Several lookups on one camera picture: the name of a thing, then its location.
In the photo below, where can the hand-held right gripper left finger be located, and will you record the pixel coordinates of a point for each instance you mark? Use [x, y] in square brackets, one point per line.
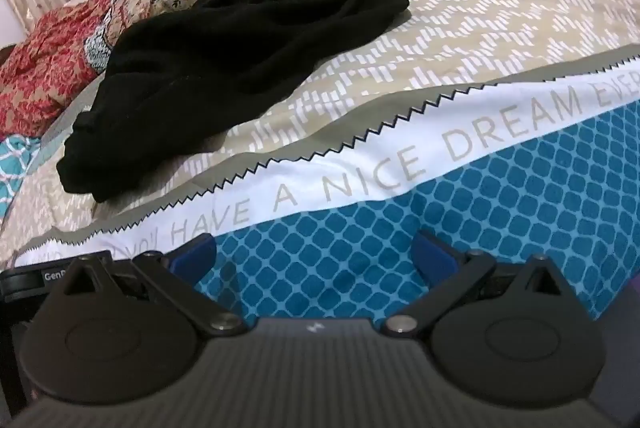
[194, 253]

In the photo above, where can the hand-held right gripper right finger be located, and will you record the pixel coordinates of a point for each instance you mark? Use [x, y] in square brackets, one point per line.
[431, 253]

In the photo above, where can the black pants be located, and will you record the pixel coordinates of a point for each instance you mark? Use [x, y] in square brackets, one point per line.
[225, 57]

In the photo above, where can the teal lattice pillow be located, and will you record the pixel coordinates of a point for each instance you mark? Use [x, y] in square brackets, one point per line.
[12, 167]

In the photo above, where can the patterned bedsheet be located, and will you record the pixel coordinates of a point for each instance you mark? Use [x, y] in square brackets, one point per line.
[400, 117]

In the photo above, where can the red floral quilt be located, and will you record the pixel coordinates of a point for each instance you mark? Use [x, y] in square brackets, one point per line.
[100, 7]

